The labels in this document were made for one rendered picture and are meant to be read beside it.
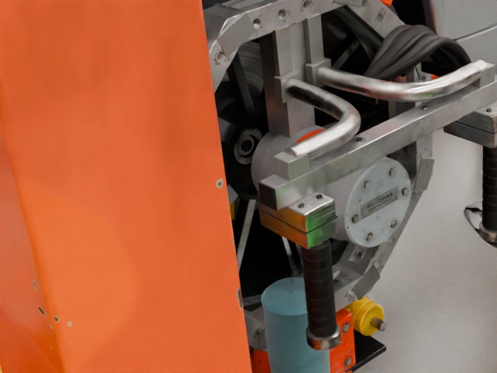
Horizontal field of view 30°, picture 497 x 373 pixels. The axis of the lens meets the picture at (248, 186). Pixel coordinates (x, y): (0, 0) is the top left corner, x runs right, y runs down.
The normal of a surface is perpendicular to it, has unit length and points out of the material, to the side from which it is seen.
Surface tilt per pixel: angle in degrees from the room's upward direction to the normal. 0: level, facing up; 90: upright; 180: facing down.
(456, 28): 90
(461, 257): 0
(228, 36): 90
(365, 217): 90
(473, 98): 90
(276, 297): 0
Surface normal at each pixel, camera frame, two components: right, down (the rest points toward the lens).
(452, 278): -0.11, -0.88
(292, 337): -0.11, 0.44
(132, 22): 0.62, 0.31
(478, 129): -0.77, 0.37
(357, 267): -0.62, -0.36
